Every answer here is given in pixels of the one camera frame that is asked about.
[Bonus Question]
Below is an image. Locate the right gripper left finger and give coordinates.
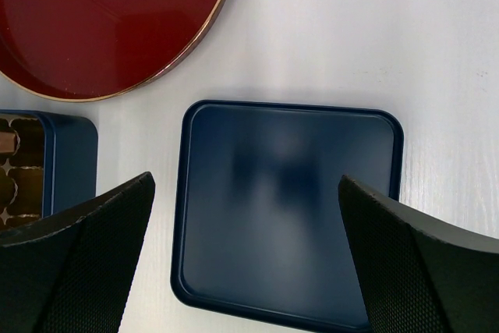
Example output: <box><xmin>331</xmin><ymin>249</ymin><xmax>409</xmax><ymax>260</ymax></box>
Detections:
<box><xmin>1</xmin><ymin>172</ymin><xmax>155</xmax><ymax>332</ymax></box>

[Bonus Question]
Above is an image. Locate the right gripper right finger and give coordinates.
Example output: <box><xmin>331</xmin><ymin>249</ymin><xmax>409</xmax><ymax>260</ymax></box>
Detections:
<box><xmin>338</xmin><ymin>176</ymin><xmax>498</xmax><ymax>332</ymax></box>

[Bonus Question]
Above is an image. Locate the blue chocolate box with tray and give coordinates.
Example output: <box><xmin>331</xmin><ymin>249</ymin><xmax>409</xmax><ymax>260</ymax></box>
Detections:
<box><xmin>1</xmin><ymin>109</ymin><xmax>98</xmax><ymax>230</ymax></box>

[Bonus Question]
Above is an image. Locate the blue box lid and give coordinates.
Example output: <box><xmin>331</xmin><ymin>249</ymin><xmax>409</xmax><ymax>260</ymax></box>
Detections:
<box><xmin>170</xmin><ymin>100</ymin><xmax>404</xmax><ymax>332</ymax></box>

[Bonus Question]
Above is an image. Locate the dark faceted chocolate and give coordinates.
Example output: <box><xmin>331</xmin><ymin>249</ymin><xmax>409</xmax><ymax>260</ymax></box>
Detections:
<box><xmin>0</xmin><ymin>132</ymin><xmax>18</xmax><ymax>156</ymax></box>

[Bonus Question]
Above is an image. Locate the round red tray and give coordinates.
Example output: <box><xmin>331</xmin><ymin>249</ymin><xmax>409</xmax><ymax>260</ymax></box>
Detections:
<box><xmin>1</xmin><ymin>0</ymin><xmax>225</xmax><ymax>102</ymax></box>

